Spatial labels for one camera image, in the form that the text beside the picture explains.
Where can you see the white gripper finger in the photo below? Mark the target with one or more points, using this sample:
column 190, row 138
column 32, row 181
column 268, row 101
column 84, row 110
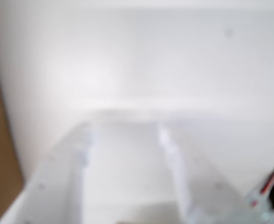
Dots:
column 207, row 200
column 55, row 186

